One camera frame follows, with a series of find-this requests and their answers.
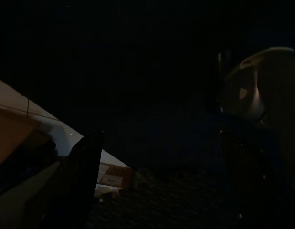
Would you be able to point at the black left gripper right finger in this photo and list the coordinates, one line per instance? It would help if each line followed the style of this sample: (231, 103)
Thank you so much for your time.
(252, 183)

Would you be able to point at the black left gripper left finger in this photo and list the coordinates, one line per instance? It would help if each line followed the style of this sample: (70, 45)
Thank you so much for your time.
(80, 176)

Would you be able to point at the brown cardboard box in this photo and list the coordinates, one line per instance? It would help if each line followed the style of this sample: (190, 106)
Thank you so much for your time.
(114, 177)

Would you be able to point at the flat brown cardboard panel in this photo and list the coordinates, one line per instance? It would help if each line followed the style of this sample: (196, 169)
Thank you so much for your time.
(9, 134)

